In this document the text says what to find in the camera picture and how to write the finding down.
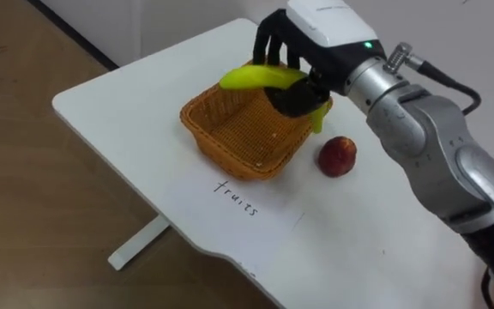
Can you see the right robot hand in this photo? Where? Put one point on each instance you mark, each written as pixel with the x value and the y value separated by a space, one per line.
pixel 328 26

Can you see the yellow-green banana soft toy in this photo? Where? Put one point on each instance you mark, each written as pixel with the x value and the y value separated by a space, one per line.
pixel 255 77

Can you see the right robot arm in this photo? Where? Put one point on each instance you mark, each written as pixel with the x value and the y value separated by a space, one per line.
pixel 427 141

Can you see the red round fruit soft toy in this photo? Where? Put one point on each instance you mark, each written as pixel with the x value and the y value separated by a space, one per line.
pixel 337 156

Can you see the orange wicker basket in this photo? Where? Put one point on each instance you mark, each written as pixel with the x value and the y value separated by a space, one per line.
pixel 238 133

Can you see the white desk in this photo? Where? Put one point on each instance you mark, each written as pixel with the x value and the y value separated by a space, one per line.
pixel 358 266
pixel 144 129

